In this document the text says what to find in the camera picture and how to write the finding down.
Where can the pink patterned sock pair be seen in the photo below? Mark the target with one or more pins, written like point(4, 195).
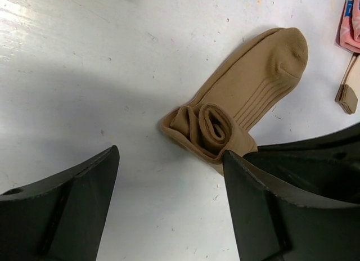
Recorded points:
point(348, 32)

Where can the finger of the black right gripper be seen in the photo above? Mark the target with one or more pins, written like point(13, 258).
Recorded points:
point(327, 166)

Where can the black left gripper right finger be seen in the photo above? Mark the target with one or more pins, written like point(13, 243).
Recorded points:
point(275, 220)

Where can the tan brown ribbed sock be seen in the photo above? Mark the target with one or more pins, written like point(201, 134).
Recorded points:
point(250, 81)

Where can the cream brown striped sock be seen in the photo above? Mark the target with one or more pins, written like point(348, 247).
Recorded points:
point(348, 93)

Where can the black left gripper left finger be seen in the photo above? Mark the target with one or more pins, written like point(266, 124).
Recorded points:
point(61, 217)

